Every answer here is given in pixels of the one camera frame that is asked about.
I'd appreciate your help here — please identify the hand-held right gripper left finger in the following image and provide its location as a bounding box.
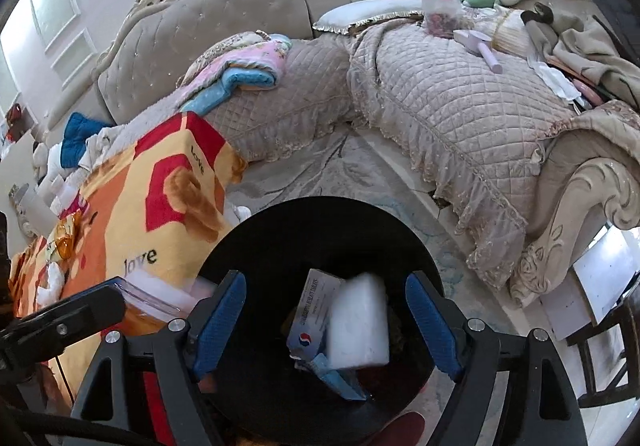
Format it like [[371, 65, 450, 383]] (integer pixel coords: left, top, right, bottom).
[[70, 270, 247, 446]]

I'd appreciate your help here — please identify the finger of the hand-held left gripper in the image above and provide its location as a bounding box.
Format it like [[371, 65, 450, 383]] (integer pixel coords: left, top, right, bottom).
[[25, 286, 127, 364]]

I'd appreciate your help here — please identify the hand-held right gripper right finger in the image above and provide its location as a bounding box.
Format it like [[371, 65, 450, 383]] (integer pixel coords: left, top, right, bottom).
[[405, 271, 588, 446]]

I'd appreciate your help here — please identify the clear plastic food box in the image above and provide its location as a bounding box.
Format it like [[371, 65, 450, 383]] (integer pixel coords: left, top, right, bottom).
[[107, 276, 196, 334]]

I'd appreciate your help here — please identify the white foam block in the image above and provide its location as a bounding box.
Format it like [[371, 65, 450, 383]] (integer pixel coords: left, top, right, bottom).
[[325, 273, 391, 369]]

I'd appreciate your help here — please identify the black trash bin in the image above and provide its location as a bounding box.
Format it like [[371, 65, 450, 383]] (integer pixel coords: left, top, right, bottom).
[[196, 197, 453, 444]]

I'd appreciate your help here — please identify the light blue white packet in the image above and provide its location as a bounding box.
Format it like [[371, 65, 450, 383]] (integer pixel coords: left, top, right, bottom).
[[295, 353, 368, 402]]

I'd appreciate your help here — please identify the crumpled white tissue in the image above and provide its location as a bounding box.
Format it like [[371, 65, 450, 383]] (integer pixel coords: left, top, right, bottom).
[[37, 261, 66, 302]]

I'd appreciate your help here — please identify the orange snack packet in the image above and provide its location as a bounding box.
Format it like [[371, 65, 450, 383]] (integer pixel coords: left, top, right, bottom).
[[45, 213, 91, 262]]

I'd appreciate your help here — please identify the dark red slipper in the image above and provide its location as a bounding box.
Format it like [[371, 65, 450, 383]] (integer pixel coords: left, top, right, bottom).
[[357, 411, 426, 446]]

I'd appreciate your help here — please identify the orange red printed blanket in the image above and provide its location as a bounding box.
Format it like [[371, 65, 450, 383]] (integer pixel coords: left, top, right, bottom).
[[10, 111, 248, 427]]

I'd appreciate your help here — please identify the dark wooden chair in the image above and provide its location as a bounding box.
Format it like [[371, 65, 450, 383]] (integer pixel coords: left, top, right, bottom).
[[565, 276, 640, 409]]

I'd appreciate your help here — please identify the white board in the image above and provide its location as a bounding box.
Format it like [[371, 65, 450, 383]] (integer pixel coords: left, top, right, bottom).
[[540, 226, 640, 342]]

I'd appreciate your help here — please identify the blue cloth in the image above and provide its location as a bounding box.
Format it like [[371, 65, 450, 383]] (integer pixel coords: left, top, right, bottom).
[[60, 112, 113, 169]]

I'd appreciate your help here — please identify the beige quilted sofa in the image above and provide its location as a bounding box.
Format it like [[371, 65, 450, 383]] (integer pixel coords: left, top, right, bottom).
[[95, 0, 640, 297]]

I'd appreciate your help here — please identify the folded pink blue blanket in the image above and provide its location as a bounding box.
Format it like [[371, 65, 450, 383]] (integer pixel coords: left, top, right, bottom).
[[177, 31, 293, 114]]

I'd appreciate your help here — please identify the white lace cloth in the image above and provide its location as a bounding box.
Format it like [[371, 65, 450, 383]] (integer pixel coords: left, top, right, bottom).
[[527, 58, 583, 102]]

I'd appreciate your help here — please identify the cream pleated bolster cushion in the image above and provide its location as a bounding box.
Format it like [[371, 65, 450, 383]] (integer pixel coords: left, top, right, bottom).
[[492, 8, 538, 57]]

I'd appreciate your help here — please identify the clear zip bag red print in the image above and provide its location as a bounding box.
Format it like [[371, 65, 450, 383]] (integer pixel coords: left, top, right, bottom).
[[420, 0, 466, 34]]

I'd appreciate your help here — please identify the olive beige garment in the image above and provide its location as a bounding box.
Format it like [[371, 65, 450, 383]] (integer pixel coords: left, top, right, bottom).
[[525, 13, 640, 107]]

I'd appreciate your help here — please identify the white pillow gold trim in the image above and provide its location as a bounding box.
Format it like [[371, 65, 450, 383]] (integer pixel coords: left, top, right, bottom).
[[312, 0, 426, 33]]

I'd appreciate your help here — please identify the thin black cable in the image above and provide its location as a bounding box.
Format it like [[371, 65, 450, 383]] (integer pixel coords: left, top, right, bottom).
[[54, 353, 71, 409]]

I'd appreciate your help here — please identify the purple handled brush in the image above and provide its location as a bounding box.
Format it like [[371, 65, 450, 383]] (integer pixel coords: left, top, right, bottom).
[[452, 28, 503, 74]]

